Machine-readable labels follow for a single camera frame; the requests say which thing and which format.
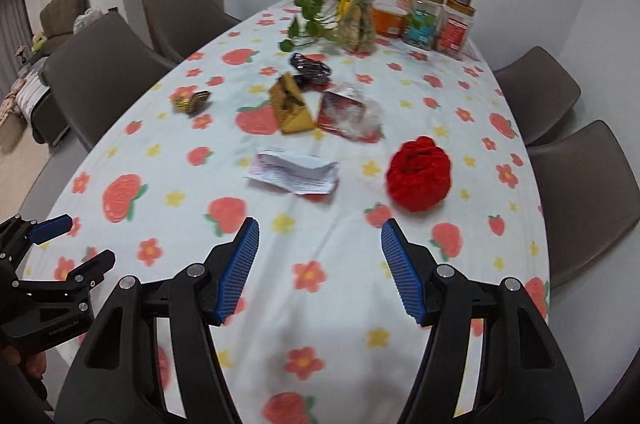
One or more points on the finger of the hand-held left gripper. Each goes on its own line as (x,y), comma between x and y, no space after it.
(50,226)
(90,271)

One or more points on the white plastic bag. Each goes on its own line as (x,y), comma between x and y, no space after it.
(87,21)

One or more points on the jar of blue candies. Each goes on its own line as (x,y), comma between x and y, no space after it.
(422,24)

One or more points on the white printed wrapper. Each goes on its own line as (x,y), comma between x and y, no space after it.
(292,171)

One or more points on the grey-brown dining chair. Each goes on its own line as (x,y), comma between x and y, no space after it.
(540,94)
(590,204)
(100,74)
(185,14)

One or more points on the clear plastic red wrapper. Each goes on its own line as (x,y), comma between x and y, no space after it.
(350,114)

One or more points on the strawberry flower print tablecloth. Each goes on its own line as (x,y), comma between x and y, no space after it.
(325,224)

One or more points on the gold triangular box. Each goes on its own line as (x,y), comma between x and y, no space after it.
(292,109)

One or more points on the red label candy jar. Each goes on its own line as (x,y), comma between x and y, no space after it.
(455,31)

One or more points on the purple foil wrapper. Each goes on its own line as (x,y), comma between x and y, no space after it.
(310,69)

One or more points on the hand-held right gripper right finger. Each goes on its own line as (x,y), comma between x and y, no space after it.
(405,274)

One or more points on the small brown gold wrapper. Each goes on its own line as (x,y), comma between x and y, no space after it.
(192,101)

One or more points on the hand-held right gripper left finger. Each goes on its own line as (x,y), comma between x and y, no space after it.
(235,274)

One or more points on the green plush toy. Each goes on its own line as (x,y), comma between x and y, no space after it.
(39,41)

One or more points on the clear glass vase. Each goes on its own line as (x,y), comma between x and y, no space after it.
(356,26)

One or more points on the red rose-shaped cloth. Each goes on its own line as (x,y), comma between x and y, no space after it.
(420,174)

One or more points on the grey curtain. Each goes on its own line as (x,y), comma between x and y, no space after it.
(12,19)

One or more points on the person's left hand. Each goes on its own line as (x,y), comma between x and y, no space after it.
(30,364)

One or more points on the striped blanket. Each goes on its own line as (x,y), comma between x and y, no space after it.
(22,96)

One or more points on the orange plastic tub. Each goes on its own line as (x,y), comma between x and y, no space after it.
(387,19)

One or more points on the grey-brown sofa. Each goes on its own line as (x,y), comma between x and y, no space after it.
(62,11)

